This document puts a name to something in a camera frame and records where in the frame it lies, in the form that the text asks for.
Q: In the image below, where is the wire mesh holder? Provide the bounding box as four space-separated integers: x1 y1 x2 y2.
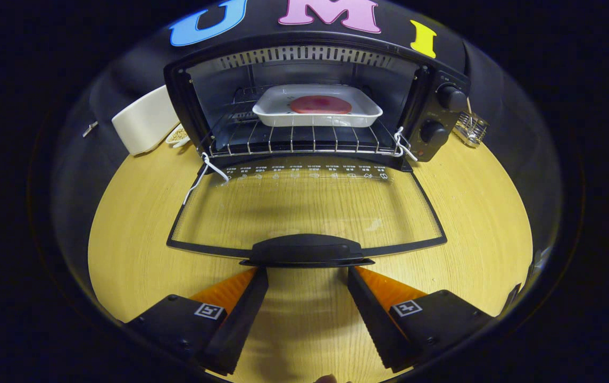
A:
454 112 489 148

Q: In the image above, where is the white string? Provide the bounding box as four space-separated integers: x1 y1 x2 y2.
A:
394 127 418 162
183 152 229 206

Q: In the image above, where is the white square plate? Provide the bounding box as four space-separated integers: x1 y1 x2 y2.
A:
252 84 383 128

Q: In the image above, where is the pink ham slice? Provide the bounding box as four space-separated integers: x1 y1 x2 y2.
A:
289 95 353 115

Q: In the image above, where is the white bread toaster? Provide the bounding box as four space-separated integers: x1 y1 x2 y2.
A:
111 85 181 156

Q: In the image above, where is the black backdrop cloth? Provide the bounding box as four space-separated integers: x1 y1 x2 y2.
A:
52 0 563 267

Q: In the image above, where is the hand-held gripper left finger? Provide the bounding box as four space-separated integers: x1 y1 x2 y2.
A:
123 266 269 376

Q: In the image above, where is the black toaster oven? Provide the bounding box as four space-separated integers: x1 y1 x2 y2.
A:
166 32 471 268

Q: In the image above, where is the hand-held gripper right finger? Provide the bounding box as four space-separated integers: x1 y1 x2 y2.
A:
347 265 496 373

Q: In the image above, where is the small dish of beans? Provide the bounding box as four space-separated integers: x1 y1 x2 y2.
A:
165 123 190 148

